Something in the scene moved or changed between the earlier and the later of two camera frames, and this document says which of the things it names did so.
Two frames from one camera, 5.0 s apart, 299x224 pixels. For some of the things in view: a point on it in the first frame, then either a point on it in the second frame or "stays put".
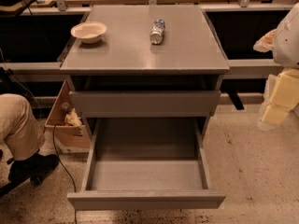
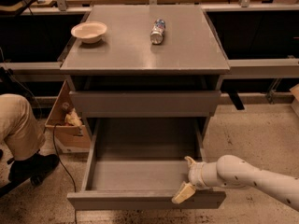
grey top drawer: (143, 104) stays put
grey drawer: (138, 163) stays put
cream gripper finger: (284, 97) -> (195, 178)
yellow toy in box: (72, 119) stays put
